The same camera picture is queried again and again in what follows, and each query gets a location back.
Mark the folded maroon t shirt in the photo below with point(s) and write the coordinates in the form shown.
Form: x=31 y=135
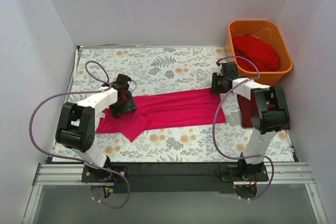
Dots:
x=245 y=113

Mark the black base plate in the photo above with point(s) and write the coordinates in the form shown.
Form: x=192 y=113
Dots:
x=161 y=177

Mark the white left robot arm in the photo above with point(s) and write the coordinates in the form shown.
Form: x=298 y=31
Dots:
x=78 y=121

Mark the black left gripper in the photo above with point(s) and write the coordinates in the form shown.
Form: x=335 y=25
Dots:
x=126 y=105

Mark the pink t shirt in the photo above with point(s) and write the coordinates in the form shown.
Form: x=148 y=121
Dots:
x=176 y=109

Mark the red t shirt in basket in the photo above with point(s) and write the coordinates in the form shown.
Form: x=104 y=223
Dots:
x=261 y=54

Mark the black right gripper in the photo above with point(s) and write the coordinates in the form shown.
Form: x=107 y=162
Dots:
x=217 y=84

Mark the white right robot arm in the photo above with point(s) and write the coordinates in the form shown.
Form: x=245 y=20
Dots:
x=250 y=163

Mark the aluminium frame rail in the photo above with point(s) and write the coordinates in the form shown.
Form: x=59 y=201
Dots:
x=284 y=192

